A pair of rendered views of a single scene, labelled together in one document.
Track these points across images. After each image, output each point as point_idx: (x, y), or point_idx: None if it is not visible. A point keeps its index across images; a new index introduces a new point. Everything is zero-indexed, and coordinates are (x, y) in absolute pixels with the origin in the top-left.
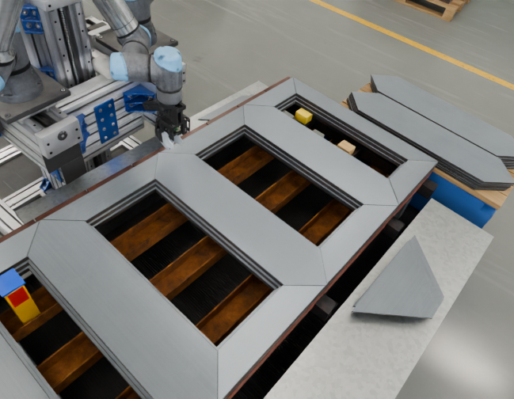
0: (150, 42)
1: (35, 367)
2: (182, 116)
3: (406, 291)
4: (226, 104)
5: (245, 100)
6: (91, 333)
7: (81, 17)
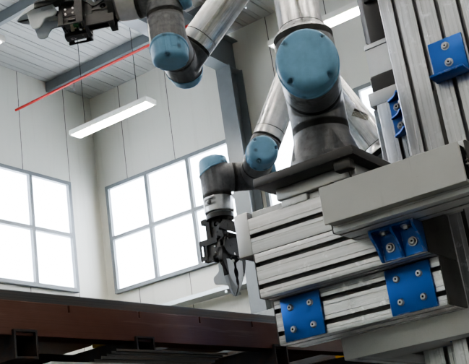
0: (245, 156)
1: (300, 362)
2: (207, 238)
3: None
4: (162, 350)
5: (118, 309)
6: None
7: (382, 132)
